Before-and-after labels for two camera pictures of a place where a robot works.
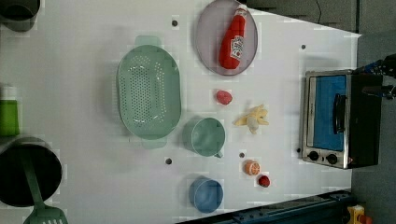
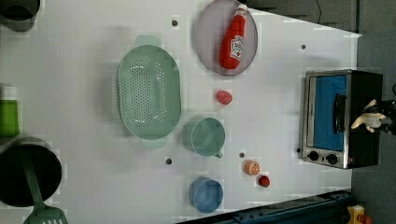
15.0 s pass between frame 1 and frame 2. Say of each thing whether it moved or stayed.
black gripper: moved
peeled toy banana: moved
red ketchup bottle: stayed
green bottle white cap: stayed
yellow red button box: stayed
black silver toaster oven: stayed
